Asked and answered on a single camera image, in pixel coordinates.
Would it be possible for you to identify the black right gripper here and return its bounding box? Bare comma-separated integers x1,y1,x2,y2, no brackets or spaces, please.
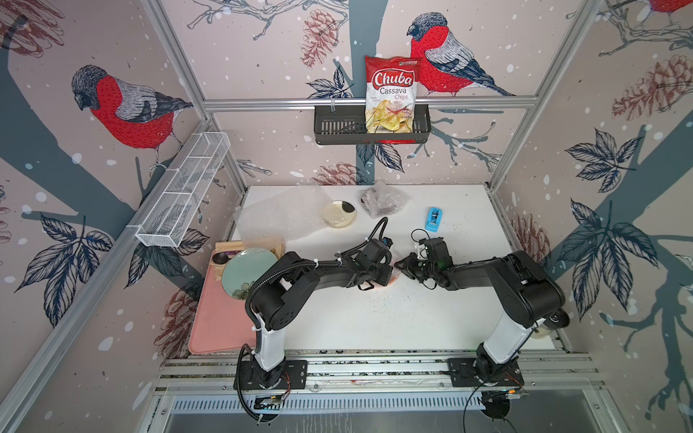
392,254,438,284

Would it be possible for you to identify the clear bubble wrap sheet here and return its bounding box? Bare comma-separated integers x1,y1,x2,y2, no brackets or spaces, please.
358,180,411,218
381,249,404,287

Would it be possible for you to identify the blue tape dispenser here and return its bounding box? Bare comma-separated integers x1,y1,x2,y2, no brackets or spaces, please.
425,207,442,233

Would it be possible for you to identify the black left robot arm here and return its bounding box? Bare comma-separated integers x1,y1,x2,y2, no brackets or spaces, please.
244,216,393,389

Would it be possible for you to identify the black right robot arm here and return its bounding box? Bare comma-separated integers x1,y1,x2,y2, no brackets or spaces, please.
395,237,570,384

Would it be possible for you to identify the cream plate with dark spot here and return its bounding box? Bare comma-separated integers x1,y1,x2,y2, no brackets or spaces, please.
321,200,357,228

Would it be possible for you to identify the mint green floral plate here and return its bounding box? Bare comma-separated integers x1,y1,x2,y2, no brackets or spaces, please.
221,248,278,301

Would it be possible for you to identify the pink plastic tray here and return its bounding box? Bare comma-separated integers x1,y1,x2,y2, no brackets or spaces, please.
188,260,256,355

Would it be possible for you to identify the Chuba cassava chips bag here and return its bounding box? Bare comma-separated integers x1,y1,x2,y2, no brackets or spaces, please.
365,56,420,135

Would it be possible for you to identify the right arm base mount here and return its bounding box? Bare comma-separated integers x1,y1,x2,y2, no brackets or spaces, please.
447,357,524,388

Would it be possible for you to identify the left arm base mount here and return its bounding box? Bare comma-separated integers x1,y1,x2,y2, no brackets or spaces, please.
233,358,308,392

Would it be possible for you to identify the black wire wall basket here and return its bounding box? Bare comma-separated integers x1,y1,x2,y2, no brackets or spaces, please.
313,105,431,145

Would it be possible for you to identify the white wire mesh shelf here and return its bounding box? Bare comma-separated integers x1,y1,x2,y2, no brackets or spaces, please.
135,132,230,248

